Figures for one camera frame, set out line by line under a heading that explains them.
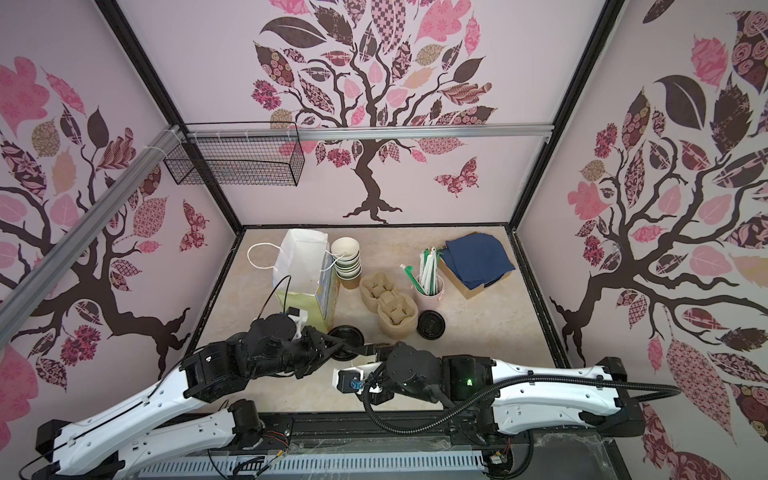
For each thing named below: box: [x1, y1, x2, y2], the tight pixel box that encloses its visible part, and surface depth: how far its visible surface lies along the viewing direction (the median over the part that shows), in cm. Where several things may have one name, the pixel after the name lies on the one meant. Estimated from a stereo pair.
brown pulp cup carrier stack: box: [359, 271, 419, 341], surface depth 87 cm
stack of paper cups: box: [331, 236, 363, 290], surface depth 92 cm
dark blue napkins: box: [441, 233, 516, 290], surface depth 106 cm
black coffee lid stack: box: [416, 310, 446, 341], surface depth 92 cm
